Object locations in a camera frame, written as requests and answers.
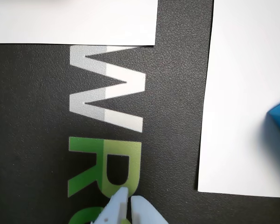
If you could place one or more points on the dark mat with printed letters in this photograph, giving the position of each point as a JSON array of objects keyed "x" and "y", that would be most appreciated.
[{"x": 177, "y": 93}]

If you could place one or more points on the white paper sheet marked home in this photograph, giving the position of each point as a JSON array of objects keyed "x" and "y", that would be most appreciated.
[{"x": 242, "y": 93}]

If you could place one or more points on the white paper sheet marked 1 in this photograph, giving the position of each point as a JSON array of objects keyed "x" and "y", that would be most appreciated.
[{"x": 72, "y": 21}]

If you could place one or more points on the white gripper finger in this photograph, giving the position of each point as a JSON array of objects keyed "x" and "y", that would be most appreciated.
[
  {"x": 144, "y": 212},
  {"x": 114, "y": 210}
]

